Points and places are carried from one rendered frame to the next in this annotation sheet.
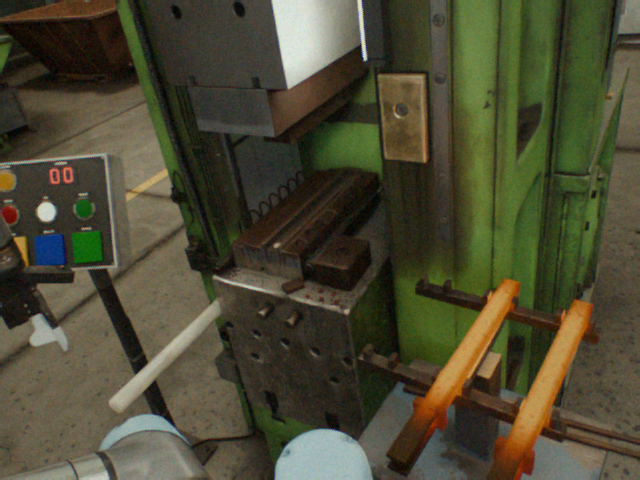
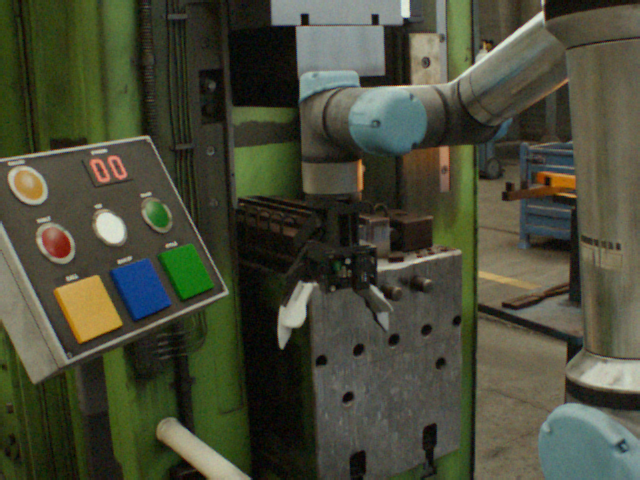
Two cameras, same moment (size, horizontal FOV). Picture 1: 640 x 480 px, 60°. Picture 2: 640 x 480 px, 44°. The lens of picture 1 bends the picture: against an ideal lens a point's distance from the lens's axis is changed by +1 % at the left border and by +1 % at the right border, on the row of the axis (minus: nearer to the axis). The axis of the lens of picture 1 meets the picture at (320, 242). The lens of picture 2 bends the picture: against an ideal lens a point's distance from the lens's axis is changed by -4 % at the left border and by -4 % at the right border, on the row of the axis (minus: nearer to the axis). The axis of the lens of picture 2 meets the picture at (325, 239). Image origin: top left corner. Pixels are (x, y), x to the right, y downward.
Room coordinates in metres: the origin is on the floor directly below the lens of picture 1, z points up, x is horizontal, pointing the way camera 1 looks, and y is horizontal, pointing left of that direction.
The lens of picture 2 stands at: (0.61, 1.58, 1.30)
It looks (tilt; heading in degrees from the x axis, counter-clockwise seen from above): 12 degrees down; 290
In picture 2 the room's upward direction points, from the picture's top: 2 degrees counter-clockwise
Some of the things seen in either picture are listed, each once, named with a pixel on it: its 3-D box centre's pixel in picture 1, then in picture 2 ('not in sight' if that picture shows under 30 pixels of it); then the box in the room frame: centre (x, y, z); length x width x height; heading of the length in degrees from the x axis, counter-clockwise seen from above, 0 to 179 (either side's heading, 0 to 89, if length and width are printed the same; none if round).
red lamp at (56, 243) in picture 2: (9, 214); (55, 243); (1.28, 0.75, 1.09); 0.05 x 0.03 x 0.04; 55
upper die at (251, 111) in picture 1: (286, 78); (281, 55); (1.26, 0.01, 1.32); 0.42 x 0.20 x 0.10; 145
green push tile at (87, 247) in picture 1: (88, 247); (184, 272); (1.20, 0.56, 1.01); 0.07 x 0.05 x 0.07; 80
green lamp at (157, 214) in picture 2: (84, 208); (156, 214); (1.25, 0.56, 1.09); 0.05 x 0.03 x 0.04; 55
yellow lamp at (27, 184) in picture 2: (6, 180); (28, 185); (1.32, 0.75, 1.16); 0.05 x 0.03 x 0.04; 55
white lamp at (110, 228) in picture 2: (46, 211); (109, 228); (1.27, 0.66, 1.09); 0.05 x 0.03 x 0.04; 55
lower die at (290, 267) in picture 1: (310, 215); (289, 227); (1.26, 0.01, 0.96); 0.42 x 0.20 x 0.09; 145
